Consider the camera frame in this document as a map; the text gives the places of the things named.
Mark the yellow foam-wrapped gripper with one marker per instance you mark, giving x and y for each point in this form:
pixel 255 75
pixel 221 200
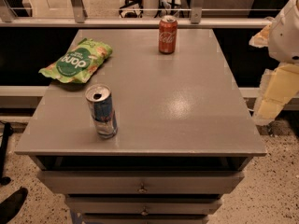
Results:
pixel 286 37

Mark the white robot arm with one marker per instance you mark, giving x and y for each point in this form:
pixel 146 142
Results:
pixel 281 37

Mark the red coca-cola can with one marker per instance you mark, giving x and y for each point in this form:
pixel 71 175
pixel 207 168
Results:
pixel 168 27

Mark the silver blue redbull can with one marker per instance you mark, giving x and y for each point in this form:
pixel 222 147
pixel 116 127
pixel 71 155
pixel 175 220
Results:
pixel 99 98

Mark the grey drawer cabinet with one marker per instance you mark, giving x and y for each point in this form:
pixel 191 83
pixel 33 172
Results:
pixel 176 113

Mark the black office chair base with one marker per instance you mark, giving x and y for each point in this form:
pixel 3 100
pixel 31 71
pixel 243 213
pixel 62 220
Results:
pixel 149 8

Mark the middle grey drawer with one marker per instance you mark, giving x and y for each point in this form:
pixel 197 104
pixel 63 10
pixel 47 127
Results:
pixel 146 206

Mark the grey drawer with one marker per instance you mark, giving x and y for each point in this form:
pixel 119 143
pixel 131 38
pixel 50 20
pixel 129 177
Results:
pixel 146 206
pixel 150 219
pixel 122 182

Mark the green snack chip bag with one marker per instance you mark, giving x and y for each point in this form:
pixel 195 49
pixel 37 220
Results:
pixel 79 63

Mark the bottom grey drawer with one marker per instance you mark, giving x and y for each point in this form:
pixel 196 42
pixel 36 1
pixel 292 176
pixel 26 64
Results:
pixel 150 219

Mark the top grey drawer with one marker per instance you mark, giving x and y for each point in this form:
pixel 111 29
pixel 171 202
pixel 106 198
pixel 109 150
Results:
pixel 122 182

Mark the metal glass railing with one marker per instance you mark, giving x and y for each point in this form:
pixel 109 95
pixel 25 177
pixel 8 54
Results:
pixel 105 14

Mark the black stand leg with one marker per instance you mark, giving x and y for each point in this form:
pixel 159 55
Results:
pixel 7 132

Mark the black shoe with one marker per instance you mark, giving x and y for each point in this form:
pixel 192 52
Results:
pixel 11 206

